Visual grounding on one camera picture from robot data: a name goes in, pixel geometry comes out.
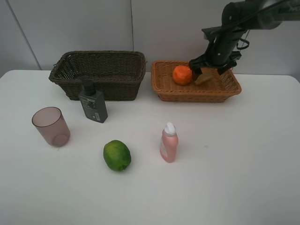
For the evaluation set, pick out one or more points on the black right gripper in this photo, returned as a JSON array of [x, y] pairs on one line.
[[219, 54]]

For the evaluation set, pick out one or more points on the red yellow peach fruit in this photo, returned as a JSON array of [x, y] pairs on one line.
[[202, 76]]

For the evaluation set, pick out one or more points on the orange tangerine fruit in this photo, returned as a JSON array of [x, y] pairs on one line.
[[182, 75]]

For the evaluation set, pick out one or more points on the pink bottle white cap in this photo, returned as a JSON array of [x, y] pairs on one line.
[[169, 143]]

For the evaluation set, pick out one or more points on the translucent pink plastic cup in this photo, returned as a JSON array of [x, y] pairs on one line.
[[51, 124]]

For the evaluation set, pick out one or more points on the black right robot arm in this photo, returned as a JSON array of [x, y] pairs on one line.
[[257, 15]]

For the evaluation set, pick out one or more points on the light brown wicker basket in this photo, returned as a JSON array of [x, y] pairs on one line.
[[216, 90]]

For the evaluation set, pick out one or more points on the dark brown wicker basket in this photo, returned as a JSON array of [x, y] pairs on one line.
[[118, 74]]

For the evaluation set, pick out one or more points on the dark green pump bottle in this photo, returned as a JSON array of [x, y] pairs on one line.
[[93, 102]]

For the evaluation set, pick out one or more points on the green lime fruit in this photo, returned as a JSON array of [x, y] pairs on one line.
[[117, 155]]

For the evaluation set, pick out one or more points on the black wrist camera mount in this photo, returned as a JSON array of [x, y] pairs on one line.
[[211, 33]]

